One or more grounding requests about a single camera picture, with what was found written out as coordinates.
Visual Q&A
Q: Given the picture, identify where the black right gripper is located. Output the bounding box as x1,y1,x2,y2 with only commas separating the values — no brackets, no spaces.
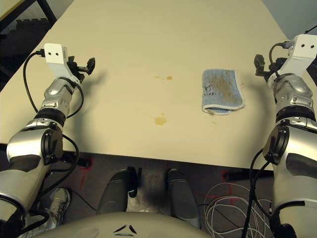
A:
254,54,285,77

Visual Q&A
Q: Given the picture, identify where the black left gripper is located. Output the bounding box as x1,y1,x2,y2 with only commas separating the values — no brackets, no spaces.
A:
67,56,96,80

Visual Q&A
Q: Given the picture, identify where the blue terry rag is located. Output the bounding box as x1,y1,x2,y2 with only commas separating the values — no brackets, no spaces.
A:
201,68,247,117

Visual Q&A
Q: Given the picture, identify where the black puzzle foam mat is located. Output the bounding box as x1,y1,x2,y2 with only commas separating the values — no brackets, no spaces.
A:
0,18,52,84

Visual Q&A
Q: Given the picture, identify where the large yellowish liquid puddle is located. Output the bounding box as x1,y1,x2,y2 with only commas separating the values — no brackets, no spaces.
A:
150,113,168,126

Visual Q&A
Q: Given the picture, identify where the grey left robot leg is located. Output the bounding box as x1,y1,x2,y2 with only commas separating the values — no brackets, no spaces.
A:
96,166,139,215

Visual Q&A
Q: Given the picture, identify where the grey robot leg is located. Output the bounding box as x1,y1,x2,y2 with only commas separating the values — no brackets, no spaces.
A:
96,166,139,215
165,168,200,229

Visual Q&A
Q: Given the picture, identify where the white grey sneaker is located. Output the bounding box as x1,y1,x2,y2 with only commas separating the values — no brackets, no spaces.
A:
46,187,71,228

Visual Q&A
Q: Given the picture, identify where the grey right robot leg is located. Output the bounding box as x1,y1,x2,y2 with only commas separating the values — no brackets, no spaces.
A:
165,168,200,229

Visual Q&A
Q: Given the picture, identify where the light grey trouser leg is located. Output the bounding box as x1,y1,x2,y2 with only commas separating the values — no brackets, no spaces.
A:
37,218,60,237

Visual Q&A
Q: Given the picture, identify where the beige robot torso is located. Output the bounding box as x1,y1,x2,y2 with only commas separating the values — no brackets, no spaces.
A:
58,212,211,238

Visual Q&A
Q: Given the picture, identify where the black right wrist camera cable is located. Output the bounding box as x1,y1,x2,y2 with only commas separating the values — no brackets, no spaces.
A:
268,42,290,73

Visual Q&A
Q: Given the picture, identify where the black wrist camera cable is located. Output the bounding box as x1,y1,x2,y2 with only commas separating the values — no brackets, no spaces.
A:
268,42,290,73
23,49,85,119

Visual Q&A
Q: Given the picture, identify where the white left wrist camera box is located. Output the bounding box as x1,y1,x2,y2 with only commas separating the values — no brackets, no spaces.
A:
44,43,84,86

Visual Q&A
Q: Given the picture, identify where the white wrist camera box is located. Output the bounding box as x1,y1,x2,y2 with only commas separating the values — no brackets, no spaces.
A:
268,34,317,84
44,43,84,86

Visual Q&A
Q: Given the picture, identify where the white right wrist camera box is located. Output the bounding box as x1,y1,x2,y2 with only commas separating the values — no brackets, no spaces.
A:
268,34,317,84

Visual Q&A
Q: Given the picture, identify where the black left wrist camera cable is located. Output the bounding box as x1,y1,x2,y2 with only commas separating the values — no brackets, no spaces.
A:
23,49,85,119

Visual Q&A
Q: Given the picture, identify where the black metal frame leg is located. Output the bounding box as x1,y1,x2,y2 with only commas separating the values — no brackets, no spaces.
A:
32,0,58,23

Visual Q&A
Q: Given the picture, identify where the black left elbow cable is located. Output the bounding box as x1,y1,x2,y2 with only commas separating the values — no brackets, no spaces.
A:
23,133,80,219

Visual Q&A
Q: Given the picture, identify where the black elbow cable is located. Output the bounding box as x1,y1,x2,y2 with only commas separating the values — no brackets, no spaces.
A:
23,133,80,219
244,147,273,238

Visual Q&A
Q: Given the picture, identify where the black right elbow cable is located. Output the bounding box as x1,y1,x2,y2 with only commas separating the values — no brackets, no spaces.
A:
244,147,273,238

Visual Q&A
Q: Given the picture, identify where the thin black floor cable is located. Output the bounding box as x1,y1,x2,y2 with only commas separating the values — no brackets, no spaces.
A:
70,191,100,212

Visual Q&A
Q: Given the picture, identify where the white cable coil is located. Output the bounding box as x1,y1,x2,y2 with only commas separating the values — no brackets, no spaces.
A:
204,182,273,238

